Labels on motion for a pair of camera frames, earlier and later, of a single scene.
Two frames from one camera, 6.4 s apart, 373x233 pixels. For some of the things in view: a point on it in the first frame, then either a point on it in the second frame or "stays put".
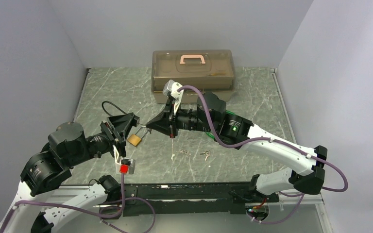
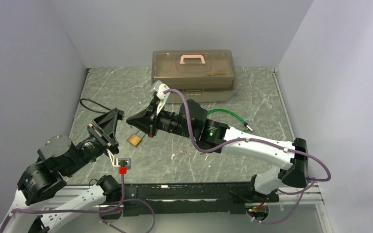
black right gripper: x=167 y=123 -> x=146 y=121
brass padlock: x=135 y=139 stays put
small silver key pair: x=207 y=153 stays put
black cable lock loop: x=106 y=101 -> x=80 y=101
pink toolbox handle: x=192 y=56 stays put
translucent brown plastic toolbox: x=213 y=71 stays put
